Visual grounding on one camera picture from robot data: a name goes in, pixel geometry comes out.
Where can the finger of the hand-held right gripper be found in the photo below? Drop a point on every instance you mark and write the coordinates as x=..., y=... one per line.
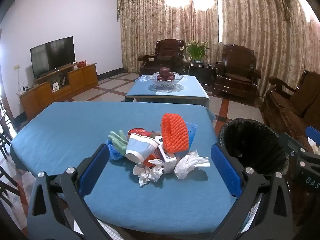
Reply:
x=293, y=145
x=313, y=133

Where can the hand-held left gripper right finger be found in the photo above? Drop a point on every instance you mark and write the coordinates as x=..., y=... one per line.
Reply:
x=226, y=170

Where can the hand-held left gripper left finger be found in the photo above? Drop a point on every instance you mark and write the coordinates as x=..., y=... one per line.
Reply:
x=93, y=168

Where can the black trash bin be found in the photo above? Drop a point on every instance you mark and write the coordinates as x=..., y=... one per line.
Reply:
x=250, y=142

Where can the green rubber glove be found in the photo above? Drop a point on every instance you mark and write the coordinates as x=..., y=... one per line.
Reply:
x=119, y=140

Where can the blue plastic bag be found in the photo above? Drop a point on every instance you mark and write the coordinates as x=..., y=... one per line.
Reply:
x=113, y=152

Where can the dark wooden sofa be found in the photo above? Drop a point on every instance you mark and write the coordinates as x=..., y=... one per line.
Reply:
x=295, y=105

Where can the crumpled white tissue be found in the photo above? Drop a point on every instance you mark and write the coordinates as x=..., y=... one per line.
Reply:
x=148, y=173
x=187, y=163

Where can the blue tablecloth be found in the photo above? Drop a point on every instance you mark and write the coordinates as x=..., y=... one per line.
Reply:
x=62, y=130

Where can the blue printed tube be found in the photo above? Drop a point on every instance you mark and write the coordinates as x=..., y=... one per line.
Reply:
x=192, y=132

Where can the white and blue paper cup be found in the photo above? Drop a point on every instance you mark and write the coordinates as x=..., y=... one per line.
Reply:
x=140, y=147

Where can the red plastic wrapper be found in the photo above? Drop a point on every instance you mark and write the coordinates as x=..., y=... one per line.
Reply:
x=150, y=161

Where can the white cardboard box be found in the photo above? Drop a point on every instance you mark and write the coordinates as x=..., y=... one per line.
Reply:
x=168, y=161

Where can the crushed red paper cup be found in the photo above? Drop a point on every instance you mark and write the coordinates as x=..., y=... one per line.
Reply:
x=140, y=132

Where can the orange foam fruit net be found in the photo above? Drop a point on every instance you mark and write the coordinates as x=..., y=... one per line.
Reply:
x=173, y=132

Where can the blue coffee table cloth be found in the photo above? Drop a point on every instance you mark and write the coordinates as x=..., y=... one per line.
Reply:
x=193, y=90

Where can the dark wooden dining chair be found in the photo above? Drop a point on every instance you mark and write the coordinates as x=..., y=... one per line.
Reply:
x=7, y=182
x=5, y=135

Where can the small white box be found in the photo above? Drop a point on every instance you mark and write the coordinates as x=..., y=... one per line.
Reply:
x=56, y=87

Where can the dark wooden armchair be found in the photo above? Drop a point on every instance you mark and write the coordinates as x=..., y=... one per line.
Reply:
x=165, y=52
x=237, y=75

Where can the wooden television cabinet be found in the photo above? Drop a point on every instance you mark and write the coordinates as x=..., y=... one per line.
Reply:
x=77, y=78

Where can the dark wooden side table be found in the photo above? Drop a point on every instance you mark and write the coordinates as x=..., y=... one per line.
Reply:
x=201, y=71

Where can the white power strip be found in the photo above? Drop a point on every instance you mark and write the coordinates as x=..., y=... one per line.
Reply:
x=25, y=88

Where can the glass fruit bowl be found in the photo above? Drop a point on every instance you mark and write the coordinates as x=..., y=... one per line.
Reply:
x=165, y=83

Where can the dark red fruits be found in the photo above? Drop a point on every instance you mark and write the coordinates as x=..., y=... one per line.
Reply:
x=165, y=74

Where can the black flat television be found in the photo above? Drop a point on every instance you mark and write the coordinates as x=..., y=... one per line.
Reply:
x=52, y=56

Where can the green potted plant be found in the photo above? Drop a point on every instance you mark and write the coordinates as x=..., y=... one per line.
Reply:
x=197, y=50

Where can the beige patterned curtains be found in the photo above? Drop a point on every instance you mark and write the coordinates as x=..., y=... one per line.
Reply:
x=250, y=25

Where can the wall socket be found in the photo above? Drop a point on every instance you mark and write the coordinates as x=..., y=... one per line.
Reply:
x=16, y=67

